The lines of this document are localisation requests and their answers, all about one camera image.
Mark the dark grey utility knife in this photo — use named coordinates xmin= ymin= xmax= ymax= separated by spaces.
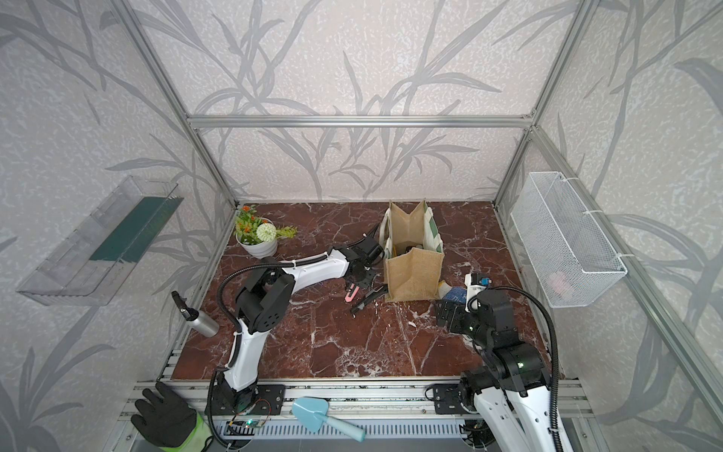
xmin=349 ymin=284 xmax=389 ymax=318

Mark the green Christmas tote bag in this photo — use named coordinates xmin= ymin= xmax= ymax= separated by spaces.
xmin=378 ymin=202 xmax=444 ymax=302

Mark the pink utility knife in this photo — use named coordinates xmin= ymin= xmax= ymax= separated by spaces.
xmin=345 ymin=284 xmax=360 ymax=303

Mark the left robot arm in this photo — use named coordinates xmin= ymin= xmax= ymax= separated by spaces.
xmin=205 ymin=227 xmax=386 ymax=415

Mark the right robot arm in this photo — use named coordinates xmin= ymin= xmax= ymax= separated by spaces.
xmin=434 ymin=286 xmax=574 ymax=451

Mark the blue dotted work glove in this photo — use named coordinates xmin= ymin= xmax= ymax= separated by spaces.
xmin=439 ymin=286 xmax=467 ymax=304

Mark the potted artificial flower plant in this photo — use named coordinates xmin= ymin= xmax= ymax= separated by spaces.
xmin=233 ymin=205 xmax=297 ymax=259

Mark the light blue garden trowel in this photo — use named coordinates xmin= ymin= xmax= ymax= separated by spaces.
xmin=292 ymin=397 xmax=366 ymax=443

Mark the silver black bottle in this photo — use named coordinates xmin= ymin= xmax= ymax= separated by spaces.
xmin=171 ymin=291 xmax=220 ymax=338

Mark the black green rubber glove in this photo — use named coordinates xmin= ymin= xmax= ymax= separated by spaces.
xmin=131 ymin=382 xmax=214 ymax=452

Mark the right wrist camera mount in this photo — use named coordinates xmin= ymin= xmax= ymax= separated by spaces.
xmin=464 ymin=272 xmax=491 ymax=313

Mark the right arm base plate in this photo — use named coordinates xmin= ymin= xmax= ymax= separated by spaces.
xmin=424 ymin=383 xmax=468 ymax=415

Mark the white wire mesh basket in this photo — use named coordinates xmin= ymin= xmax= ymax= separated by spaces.
xmin=511 ymin=171 xmax=628 ymax=309

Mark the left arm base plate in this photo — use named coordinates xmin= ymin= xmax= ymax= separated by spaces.
xmin=204 ymin=383 xmax=285 ymax=416

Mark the clear plastic wall shelf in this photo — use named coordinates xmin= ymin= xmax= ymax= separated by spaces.
xmin=16 ymin=176 xmax=184 ymax=306

